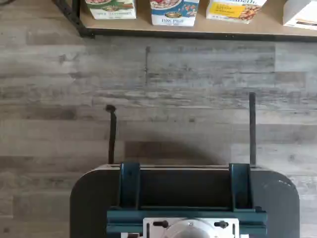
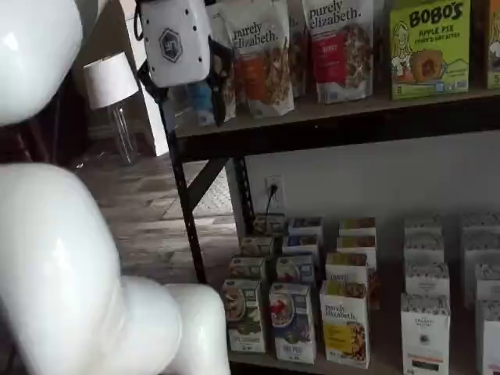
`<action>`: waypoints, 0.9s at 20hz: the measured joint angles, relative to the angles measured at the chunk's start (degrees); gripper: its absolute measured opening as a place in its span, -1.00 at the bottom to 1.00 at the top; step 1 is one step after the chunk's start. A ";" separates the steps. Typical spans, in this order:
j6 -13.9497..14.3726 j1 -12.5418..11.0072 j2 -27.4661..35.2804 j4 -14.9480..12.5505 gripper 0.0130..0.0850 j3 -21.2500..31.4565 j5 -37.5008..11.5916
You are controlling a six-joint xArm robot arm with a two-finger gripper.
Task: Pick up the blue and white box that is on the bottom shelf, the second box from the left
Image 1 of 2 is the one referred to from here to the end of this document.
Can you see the blue flax plus oatmeal box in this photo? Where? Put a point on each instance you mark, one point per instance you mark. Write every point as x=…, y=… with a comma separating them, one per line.
x=173, y=15

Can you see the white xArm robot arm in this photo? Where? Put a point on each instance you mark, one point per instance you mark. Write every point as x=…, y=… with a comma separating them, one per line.
x=190, y=231

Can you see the green apple cinnamon oatmeal box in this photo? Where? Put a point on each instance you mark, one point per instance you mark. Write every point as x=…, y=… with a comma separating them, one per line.
x=111, y=11

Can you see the yellow purely elizabeth box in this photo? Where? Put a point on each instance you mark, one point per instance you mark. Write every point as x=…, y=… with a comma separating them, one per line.
x=230, y=11

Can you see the black metal shelf rack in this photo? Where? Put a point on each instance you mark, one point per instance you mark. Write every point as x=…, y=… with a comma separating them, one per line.
x=74, y=17

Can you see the white patterned box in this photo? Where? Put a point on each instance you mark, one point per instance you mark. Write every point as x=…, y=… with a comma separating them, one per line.
x=299, y=12

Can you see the black base rod bent tip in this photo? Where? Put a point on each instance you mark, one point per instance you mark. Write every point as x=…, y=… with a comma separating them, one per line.
x=112, y=138

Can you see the black straight base rod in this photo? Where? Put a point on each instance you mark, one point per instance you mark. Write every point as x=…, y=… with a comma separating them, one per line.
x=252, y=129

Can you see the dark rounded mobile base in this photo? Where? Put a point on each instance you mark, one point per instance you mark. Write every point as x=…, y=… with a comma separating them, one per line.
x=89, y=203

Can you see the teal metal bracket frame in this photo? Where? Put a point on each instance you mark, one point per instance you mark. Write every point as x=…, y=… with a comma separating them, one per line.
x=128, y=183

